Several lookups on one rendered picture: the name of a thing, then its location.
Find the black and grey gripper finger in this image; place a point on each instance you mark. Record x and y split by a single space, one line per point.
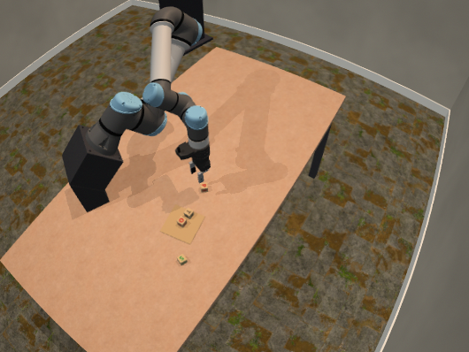
201 176
192 167

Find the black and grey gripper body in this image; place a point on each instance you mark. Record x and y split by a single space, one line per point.
200 153

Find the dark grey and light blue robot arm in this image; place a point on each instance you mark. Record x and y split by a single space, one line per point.
126 111

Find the tan flat mat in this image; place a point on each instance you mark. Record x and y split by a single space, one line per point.
188 232

